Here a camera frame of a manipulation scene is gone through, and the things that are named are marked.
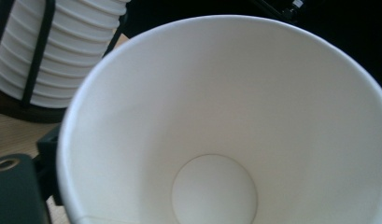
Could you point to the stack of white paper cups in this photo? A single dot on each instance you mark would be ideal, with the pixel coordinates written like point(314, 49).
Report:
point(73, 46)

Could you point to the black metal stand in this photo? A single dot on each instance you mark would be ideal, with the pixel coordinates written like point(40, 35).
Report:
point(285, 14)

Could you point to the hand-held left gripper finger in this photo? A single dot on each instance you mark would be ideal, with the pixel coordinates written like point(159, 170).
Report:
point(48, 149)

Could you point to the white paper cup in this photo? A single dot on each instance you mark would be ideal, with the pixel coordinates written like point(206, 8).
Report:
point(210, 109)

